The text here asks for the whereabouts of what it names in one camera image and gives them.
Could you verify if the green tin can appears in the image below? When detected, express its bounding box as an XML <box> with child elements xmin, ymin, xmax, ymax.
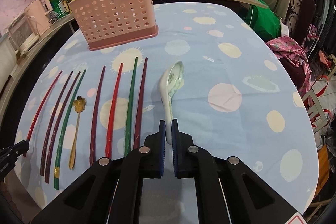
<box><xmin>49</xmin><ymin>0</ymin><xmax>69</xmax><ymax>19</ymax></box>

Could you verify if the green chopstick right group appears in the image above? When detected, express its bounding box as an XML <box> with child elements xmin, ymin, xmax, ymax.
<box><xmin>124</xmin><ymin>57</ymin><xmax>138</xmax><ymax>156</ymax></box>

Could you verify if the white blender appliance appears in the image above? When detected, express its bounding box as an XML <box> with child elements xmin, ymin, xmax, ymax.
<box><xmin>8</xmin><ymin>14</ymin><xmax>39</xmax><ymax>54</ymax></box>

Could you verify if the pink perforated utensil holder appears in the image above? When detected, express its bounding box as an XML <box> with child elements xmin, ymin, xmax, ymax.
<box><xmin>70</xmin><ymin>0</ymin><xmax>158</xmax><ymax>51</ymax></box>

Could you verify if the gold flower spoon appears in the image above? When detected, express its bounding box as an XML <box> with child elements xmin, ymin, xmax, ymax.
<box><xmin>68</xmin><ymin>96</ymin><xmax>86</xmax><ymax>170</ymax></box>

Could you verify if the pink floral cloth bundle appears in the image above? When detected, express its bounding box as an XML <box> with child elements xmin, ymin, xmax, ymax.
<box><xmin>266</xmin><ymin>36</ymin><xmax>311</xmax><ymax>97</ymax></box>

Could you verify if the pink electric kettle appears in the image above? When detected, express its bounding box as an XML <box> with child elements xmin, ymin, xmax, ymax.
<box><xmin>24</xmin><ymin>0</ymin><xmax>52</xmax><ymax>35</ymax></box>

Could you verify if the green chopstick gold band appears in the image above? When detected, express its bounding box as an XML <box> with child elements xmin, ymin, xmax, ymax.
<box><xmin>53</xmin><ymin>69</ymin><xmax>87</xmax><ymax>190</ymax></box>

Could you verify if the maroon chopstick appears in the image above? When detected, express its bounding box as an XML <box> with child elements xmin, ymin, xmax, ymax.
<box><xmin>89</xmin><ymin>65</ymin><xmax>106</xmax><ymax>166</ymax></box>
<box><xmin>39</xmin><ymin>70</ymin><xmax>74</xmax><ymax>177</ymax></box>
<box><xmin>133</xmin><ymin>57</ymin><xmax>148</xmax><ymax>149</ymax></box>
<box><xmin>44</xmin><ymin>71</ymin><xmax>81</xmax><ymax>184</ymax></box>

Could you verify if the red chopstick group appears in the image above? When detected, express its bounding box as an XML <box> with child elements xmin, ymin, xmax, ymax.
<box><xmin>105</xmin><ymin>63</ymin><xmax>123</xmax><ymax>158</ymax></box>

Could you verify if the blue planet tablecloth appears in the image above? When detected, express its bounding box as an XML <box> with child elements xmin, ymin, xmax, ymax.
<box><xmin>15</xmin><ymin>3</ymin><xmax>318</xmax><ymax>212</ymax></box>

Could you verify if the white ceramic soup spoon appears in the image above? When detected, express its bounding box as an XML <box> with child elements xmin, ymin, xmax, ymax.
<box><xmin>158</xmin><ymin>61</ymin><xmax>184</xmax><ymax>145</ymax></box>

